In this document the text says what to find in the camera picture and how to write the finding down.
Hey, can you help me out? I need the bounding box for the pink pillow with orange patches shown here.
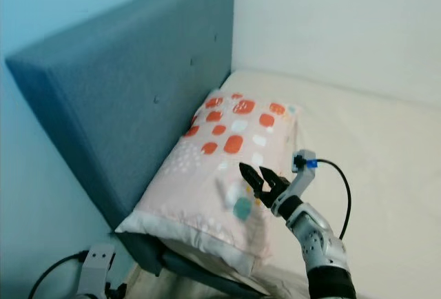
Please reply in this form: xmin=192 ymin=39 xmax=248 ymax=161
xmin=116 ymin=91 xmax=300 ymax=276

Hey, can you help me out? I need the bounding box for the beige bed mattress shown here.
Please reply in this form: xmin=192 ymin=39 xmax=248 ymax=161
xmin=121 ymin=68 xmax=441 ymax=299

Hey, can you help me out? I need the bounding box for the blue upholstered headboard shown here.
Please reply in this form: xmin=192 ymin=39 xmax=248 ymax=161
xmin=6 ymin=0 xmax=236 ymax=276

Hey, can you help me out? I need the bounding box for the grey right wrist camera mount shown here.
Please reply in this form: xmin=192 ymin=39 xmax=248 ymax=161
xmin=279 ymin=149 xmax=318 ymax=207

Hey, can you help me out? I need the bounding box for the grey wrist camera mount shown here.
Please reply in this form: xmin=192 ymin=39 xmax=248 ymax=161
xmin=279 ymin=149 xmax=318 ymax=207
xmin=76 ymin=244 xmax=116 ymax=299

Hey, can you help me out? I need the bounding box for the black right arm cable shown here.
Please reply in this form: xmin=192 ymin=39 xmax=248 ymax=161
xmin=314 ymin=159 xmax=352 ymax=240

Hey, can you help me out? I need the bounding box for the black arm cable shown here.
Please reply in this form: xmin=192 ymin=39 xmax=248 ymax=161
xmin=314 ymin=159 xmax=352 ymax=240
xmin=29 ymin=251 xmax=89 ymax=299

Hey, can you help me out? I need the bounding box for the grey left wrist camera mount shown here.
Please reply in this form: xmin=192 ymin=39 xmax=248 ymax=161
xmin=76 ymin=244 xmax=116 ymax=299

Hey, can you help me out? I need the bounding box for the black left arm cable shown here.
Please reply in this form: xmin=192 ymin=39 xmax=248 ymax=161
xmin=29 ymin=251 xmax=89 ymax=299

